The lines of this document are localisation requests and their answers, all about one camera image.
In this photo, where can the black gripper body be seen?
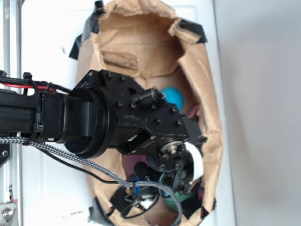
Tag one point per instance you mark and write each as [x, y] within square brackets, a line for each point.
[133, 120]

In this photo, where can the green ball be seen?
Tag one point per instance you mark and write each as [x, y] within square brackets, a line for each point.
[181, 197]

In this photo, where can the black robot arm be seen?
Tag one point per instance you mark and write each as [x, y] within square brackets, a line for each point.
[51, 113]

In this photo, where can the blue textured ball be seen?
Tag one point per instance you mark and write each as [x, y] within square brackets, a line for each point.
[174, 96]

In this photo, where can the pink plush bunny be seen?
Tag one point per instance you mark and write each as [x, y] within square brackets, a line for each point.
[192, 113]

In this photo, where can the brown paper bag bin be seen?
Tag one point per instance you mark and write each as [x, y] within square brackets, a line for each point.
[147, 41]

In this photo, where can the white plastic tray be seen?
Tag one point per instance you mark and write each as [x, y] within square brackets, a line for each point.
[54, 194]

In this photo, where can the black mounting plate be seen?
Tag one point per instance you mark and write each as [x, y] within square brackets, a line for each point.
[5, 153]

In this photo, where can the metal frame rail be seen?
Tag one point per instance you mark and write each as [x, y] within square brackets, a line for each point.
[10, 61]

